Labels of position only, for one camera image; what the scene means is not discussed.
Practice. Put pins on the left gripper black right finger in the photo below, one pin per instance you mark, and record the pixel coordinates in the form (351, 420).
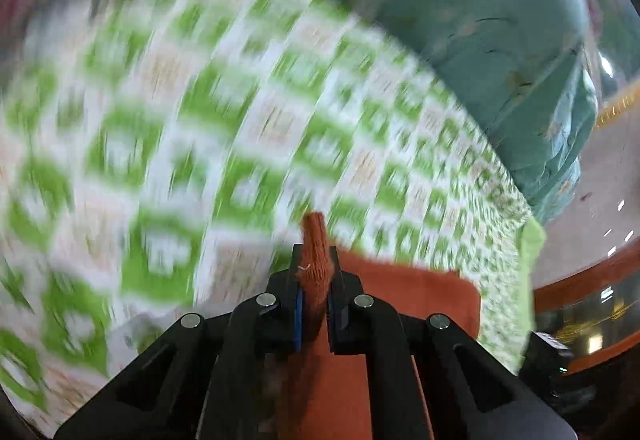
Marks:
(342, 315)

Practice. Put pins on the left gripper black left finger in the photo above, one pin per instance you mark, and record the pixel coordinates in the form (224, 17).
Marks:
(284, 320)

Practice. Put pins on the orange knitted sweater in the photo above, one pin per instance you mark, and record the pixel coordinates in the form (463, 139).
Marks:
(354, 376)

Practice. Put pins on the green white patterned bedsheet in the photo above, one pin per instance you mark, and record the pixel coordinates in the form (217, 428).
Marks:
(158, 156)

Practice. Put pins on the teal floral blanket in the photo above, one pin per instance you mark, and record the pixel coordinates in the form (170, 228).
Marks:
(517, 67)

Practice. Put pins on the gold framed mirror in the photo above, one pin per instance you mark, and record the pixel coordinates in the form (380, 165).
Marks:
(614, 51)

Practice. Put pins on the black camera box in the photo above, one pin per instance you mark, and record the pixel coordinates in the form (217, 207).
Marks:
(546, 360)

